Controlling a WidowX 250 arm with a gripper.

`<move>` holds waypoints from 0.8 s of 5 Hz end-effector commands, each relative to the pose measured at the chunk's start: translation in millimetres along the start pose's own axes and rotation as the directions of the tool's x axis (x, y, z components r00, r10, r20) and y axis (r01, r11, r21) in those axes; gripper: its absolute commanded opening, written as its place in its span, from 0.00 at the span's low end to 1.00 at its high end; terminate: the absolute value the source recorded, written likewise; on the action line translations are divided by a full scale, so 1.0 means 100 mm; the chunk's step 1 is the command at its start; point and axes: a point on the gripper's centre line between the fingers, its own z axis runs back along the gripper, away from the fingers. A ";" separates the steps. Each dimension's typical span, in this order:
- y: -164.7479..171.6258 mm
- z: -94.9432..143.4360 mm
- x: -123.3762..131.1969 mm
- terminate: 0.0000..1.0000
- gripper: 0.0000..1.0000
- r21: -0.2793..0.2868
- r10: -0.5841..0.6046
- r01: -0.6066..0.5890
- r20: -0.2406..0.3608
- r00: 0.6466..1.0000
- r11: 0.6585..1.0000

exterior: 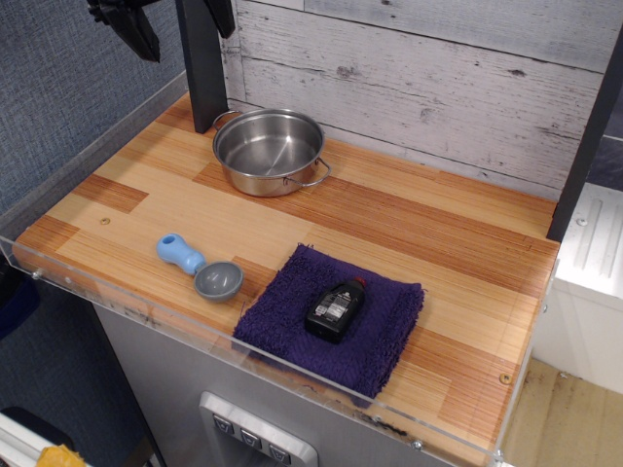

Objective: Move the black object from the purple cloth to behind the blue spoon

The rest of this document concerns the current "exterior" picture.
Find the purple cloth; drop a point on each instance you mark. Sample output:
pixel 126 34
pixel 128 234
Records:
pixel 366 356

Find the yellow object at corner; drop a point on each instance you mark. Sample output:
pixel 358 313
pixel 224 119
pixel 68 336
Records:
pixel 59 456

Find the dark grey post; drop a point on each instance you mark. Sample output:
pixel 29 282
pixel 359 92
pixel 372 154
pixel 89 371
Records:
pixel 203 62
pixel 589 144

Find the small black bottle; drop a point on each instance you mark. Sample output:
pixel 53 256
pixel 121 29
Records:
pixel 332 314

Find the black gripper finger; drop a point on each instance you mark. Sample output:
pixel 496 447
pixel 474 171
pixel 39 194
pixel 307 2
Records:
pixel 128 20
pixel 223 16

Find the blue and grey spoon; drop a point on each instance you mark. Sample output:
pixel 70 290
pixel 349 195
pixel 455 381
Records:
pixel 216 282

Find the dark grey left post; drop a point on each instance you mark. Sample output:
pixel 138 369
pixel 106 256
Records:
pixel 203 62

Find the grey dispenser panel with buttons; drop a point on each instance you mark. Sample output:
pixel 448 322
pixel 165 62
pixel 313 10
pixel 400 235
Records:
pixel 241 438

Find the clear acrylic front guard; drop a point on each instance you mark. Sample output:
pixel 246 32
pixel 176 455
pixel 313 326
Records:
pixel 448 396

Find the white metal side cabinet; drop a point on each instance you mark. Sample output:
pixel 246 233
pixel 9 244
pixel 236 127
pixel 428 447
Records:
pixel 580 329

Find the dark grey right post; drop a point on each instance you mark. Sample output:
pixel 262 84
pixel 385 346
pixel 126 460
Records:
pixel 589 144

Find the stainless steel pot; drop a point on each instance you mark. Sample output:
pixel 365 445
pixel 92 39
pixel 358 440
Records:
pixel 270 153

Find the silver toy fridge cabinet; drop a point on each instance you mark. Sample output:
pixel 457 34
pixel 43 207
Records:
pixel 168 376

